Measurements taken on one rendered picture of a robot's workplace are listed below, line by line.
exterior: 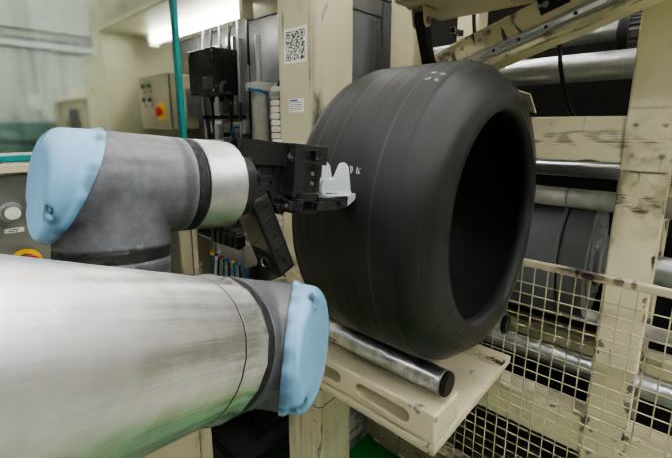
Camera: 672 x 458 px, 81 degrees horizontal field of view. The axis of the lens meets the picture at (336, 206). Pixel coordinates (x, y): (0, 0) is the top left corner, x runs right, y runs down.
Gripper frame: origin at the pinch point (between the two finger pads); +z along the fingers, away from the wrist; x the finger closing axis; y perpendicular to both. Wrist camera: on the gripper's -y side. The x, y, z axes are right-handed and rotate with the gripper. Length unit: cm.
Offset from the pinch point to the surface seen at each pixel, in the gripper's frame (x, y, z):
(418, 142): -8.0, 9.0, 4.8
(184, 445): 52, -71, 4
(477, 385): -9, -38, 36
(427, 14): 19, 45, 49
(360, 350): 6.8, -30.9, 15.9
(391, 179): -6.0, 3.6, 2.0
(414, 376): -5.4, -30.9, 15.9
